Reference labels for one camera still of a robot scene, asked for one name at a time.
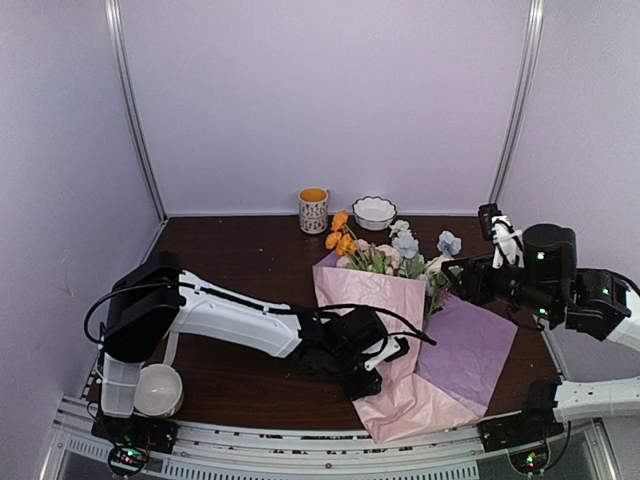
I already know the light blue fake flower stem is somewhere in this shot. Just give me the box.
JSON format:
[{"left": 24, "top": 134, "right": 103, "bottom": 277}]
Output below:
[{"left": 389, "top": 220, "right": 462, "bottom": 281}]

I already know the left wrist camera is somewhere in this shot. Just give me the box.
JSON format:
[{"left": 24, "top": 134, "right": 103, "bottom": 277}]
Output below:
[{"left": 361, "top": 336, "right": 409, "bottom": 371}]

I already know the aluminium front rail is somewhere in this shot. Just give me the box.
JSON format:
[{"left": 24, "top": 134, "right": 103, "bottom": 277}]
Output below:
[{"left": 39, "top": 389, "right": 616, "bottom": 480}]

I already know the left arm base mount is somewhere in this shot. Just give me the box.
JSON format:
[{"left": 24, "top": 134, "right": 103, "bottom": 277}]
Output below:
[{"left": 91, "top": 415, "right": 178, "bottom": 478}]

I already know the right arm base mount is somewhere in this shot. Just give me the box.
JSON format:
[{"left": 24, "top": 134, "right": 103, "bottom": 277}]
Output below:
[{"left": 477, "top": 412, "right": 565, "bottom": 477}]

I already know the white round cup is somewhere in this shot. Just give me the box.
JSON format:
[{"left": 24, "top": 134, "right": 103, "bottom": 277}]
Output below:
[{"left": 134, "top": 364, "right": 184, "bottom": 418}]

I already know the pink purple wrapping paper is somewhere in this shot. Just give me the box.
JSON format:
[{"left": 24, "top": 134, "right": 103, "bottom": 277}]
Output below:
[{"left": 312, "top": 252, "right": 519, "bottom": 444}]

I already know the left aluminium frame post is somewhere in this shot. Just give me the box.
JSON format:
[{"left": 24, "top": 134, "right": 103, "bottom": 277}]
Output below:
[{"left": 104, "top": 0, "right": 168, "bottom": 223}]

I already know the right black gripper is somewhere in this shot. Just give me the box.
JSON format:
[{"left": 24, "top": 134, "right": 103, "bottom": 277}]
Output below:
[{"left": 440, "top": 253, "right": 558, "bottom": 323}]

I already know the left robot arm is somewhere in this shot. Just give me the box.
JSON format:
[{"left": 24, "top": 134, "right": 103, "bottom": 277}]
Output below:
[{"left": 90, "top": 252, "right": 434, "bottom": 444}]

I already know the pink fake flower stem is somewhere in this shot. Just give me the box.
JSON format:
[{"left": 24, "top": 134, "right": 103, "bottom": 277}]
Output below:
[{"left": 336, "top": 240, "right": 402, "bottom": 276}]

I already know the patterned mug with orange inside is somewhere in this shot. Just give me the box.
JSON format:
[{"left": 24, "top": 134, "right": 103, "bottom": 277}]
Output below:
[{"left": 298, "top": 187, "right": 329, "bottom": 235}]

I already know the orange fake flower stem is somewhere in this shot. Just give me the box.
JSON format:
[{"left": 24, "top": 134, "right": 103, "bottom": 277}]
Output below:
[{"left": 325, "top": 210, "right": 359, "bottom": 260}]

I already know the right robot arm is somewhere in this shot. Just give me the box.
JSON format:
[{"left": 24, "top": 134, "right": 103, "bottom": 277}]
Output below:
[{"left": 441, "top": 224, "right": 639, "bottom": 442}]

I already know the aluminium frame post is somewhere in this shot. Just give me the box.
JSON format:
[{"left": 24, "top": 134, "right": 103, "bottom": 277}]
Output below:
[
  {"left": 489, "top": 0, "right": 546, "bottom": 203},
  {"left": 104, "top": 0, "right": 168, "bottom": 223}
]

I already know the right aluminium frame post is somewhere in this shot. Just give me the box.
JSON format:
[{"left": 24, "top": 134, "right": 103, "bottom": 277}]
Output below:
[{"left": 489, "top": 0, "right": 546, "bottom": 203}]

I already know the white scalloped bowl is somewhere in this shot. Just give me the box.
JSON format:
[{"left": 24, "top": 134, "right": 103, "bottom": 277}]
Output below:
[{"left": 352, "top": 196, "right": 397, "bottom": 231}]

